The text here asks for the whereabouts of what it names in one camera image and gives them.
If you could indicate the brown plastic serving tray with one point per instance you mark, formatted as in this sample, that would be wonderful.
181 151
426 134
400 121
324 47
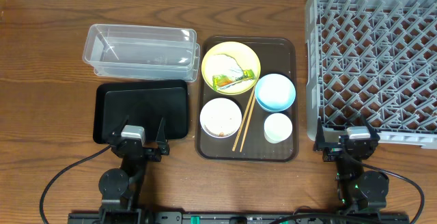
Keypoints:
277 56

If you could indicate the left wooden chopstick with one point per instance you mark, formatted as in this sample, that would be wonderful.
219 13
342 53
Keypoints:
243 119

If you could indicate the right wooden chopstick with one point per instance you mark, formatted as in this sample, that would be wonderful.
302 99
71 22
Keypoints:
248 121

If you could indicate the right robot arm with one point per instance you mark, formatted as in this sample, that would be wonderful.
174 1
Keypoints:
362 192

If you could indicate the wooden chopstick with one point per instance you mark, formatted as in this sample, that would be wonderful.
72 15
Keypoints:
248 121
243 119

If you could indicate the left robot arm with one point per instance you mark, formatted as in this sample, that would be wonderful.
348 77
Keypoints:
121 187

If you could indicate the light blue bowl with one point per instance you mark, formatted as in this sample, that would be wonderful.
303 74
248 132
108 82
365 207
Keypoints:
275 93

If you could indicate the white bowl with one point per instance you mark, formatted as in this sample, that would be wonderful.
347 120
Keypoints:
220 118

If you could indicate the grey dishwasher rack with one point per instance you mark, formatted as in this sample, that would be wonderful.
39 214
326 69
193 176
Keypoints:
374 59

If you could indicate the yellow plate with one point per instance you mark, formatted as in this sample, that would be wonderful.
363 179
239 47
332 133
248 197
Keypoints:
246 58

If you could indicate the white cup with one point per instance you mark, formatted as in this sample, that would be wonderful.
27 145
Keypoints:
277 128

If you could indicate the green snack wrapper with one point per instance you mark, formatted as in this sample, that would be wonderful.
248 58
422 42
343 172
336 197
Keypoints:
224 81

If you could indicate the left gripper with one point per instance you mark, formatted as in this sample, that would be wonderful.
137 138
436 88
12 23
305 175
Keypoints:
137 148

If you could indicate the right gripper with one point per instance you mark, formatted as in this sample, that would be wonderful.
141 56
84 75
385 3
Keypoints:
322 145

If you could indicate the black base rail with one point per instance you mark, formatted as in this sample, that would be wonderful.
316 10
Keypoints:
202 218

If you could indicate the clear plastic waste bin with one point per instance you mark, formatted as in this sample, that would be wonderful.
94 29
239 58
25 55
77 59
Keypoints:
142 52

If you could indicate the black waste tray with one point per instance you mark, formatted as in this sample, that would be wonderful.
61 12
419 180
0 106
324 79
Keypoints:
142 104

